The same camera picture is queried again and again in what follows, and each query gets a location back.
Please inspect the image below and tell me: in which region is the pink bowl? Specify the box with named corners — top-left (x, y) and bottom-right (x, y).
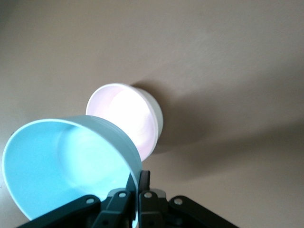
top-left (85, 83), bottom-right (160, 163)

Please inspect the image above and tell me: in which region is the blue bowl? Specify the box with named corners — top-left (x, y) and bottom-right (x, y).
top-left (1, 114), bottom-right (143, 228)

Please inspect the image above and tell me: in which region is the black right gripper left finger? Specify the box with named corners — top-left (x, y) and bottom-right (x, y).
top-left (16, 172), bottom-right (140, 228)

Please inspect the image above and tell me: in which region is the white bowl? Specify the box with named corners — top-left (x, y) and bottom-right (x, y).
top-left (127, 84), bottom-right (165, 156)

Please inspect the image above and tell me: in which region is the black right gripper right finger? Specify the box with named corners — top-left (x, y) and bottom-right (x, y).
top-left (137, 170), bottom-right (238, 228)

